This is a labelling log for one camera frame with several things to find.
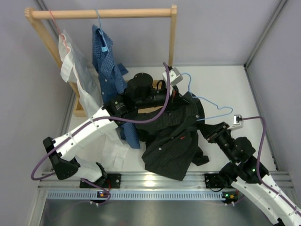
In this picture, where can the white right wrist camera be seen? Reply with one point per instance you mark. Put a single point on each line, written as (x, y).
(237, 122)

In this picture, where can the black pinstriped shirt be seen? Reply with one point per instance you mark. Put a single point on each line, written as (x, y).
(172, 139)

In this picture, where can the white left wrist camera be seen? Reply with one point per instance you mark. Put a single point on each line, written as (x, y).
(175, 77)

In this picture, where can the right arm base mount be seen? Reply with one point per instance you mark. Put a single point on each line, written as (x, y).
(216, 182)

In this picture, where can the blue checked shirt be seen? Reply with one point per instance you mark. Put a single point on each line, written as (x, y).
(110, 78)

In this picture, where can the aluminium mounting rail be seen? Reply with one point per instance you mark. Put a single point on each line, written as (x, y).
(136, 180)

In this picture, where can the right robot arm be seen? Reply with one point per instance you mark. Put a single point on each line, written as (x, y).
(248, 175)

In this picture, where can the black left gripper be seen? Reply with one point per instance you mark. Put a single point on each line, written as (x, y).
(176, 97)

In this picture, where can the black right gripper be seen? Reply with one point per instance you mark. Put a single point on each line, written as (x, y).
(222, 130)

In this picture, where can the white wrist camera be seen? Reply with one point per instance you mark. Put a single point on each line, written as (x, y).
(175, 77)
(237, 122)

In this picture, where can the blue hanger with shirt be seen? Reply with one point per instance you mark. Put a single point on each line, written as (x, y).
(104, 46)

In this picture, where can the white shirt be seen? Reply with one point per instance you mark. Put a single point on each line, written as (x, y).
(78, 69)

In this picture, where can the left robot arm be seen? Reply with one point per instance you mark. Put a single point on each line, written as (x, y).
(139, 94)

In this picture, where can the slotted grey cable duct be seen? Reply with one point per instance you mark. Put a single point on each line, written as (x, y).
(137, 195)

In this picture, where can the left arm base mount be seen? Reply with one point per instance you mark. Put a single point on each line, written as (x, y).
(113, 180)

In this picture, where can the pink wire hanger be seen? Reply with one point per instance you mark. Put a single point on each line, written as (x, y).
(57, 28)

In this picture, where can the wooden clothes rack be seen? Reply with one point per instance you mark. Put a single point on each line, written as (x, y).
(35, 18)

